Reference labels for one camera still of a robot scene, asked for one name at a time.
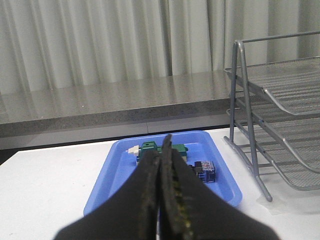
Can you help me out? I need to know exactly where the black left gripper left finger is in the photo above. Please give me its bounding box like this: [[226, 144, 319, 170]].
[[55, 151, 160, 240]]

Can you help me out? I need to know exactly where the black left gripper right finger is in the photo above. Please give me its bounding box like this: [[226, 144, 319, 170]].
[[160, 134, 279, 240]]

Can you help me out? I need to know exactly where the red emergency stop push button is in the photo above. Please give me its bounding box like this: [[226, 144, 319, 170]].
[[188, 161, 216, 183]]

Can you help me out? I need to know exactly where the silver mesh tray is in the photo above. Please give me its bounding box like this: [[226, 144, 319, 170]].
[[234, 139, 320, 192], [226, 95, 320, 174], [246, 56, 320, 116]]

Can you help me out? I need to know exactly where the blue plastic tray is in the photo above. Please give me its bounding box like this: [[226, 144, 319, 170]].
[[83, 130, 243, 216]]

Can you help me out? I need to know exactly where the green and beige relay module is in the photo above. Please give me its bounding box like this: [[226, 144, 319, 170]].
[[127, 141, 189, 165]]

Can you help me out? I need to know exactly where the grey stone counter ledge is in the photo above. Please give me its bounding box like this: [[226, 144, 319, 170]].
[[0, 70, 231, 137]]

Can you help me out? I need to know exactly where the silver wire rack frame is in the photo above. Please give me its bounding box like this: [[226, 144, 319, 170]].
[[223, 30, 320, 202]]

